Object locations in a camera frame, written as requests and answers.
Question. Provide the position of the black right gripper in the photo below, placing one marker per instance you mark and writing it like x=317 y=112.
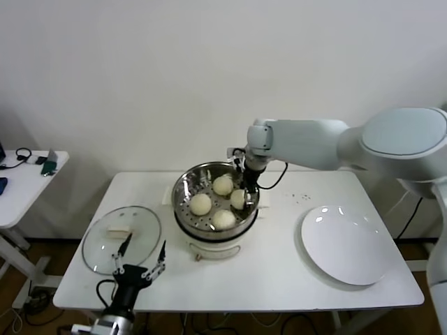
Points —
x=250 y=174

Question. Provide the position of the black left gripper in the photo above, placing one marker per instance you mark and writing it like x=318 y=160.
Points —
x=129 y=289

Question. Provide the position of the white steamed baozi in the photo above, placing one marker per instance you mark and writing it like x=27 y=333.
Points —
x=200 y=204
x=238 y=199
x=223 y=220
x=223 y=186

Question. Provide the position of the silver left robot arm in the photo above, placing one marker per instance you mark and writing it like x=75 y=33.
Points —
x=120 y=321

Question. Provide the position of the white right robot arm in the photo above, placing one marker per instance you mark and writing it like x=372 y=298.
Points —
x=314 y=139

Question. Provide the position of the stainless steel steamer basket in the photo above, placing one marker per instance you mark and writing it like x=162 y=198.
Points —
x=188 y=188

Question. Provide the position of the dark crumbs scatter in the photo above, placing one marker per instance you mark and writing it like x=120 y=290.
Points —
x=299 y=196

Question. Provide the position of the white electric cooker pot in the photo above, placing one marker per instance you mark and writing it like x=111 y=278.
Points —
x=216 y=249

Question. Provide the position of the white round plate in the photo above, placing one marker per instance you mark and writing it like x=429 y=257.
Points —
x=342 y=244

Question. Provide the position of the green holder object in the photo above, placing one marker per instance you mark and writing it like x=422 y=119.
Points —
x=50 y=167

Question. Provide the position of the small black device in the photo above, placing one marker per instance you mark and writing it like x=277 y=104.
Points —
x=42 y=161

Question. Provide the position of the small white device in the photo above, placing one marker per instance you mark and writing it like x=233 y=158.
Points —
x=33 y=160

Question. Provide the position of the blue object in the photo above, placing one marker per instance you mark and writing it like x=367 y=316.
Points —
x=3 y=186

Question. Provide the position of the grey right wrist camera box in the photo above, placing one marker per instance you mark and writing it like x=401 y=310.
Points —
x=239 y=162

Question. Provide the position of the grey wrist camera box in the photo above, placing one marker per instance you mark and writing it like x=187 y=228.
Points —
x=84 y=328
x=239 y=162

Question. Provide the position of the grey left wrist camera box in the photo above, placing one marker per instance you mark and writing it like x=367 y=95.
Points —
x=84 y=328

